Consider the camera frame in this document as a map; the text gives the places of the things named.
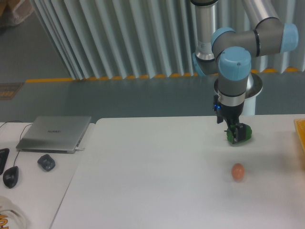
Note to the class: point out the brown egg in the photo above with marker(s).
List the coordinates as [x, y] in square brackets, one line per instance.
[238, 172]

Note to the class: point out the white and yellow bag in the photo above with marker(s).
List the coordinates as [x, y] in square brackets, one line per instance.
[10, 215]

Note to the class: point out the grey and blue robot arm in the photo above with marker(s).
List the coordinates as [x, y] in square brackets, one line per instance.
[232, 53]

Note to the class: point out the black computer mouse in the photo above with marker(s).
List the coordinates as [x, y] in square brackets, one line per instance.
[11, 177]

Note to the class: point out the dark grey earbuds case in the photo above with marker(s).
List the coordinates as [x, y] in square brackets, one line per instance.
[46, 162]

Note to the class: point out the yellow tray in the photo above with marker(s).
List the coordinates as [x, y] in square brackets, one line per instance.
[300, 130]

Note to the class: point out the white folding partition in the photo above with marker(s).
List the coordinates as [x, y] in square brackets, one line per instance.
[110, 38]

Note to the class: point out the black keyboard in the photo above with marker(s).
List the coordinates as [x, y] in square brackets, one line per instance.
[4, 153]

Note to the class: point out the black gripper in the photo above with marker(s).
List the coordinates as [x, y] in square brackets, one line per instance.
[230, 114]

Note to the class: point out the silver laptop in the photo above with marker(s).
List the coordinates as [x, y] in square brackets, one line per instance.
[54, 134]

